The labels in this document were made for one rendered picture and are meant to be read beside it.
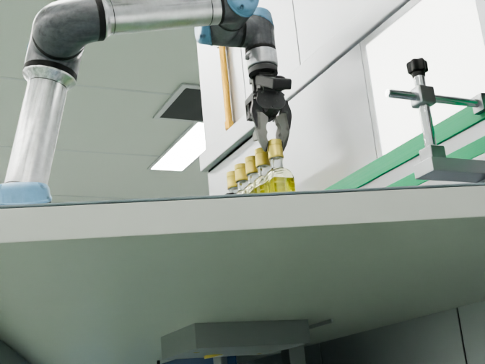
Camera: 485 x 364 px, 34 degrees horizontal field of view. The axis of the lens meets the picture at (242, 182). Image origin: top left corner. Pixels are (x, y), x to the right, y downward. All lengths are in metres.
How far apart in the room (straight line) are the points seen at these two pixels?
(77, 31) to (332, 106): 0.60
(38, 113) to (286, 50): 0.74
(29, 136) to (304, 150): 0.66
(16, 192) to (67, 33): 0.36
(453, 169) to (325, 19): 0.96
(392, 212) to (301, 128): 1.20
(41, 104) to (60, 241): 1.01
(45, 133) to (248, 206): 1.01
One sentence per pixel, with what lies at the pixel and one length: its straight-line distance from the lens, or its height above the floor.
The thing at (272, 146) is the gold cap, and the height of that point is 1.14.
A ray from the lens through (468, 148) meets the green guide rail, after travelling 1.21.
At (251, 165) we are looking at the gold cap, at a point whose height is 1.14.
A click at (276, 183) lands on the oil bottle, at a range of 1.75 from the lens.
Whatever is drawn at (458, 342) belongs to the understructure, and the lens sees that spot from 1.52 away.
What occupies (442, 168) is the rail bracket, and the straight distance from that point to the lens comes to 1.07.
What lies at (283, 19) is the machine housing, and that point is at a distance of 2.17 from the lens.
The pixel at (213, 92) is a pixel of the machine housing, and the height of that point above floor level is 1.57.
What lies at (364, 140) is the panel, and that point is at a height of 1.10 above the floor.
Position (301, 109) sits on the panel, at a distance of 1.96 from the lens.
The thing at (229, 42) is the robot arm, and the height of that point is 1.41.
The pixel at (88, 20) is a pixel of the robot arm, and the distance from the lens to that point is 1.66.
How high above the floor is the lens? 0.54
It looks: 17 degrees up
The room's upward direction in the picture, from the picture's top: 6 degrees counter-clockwise
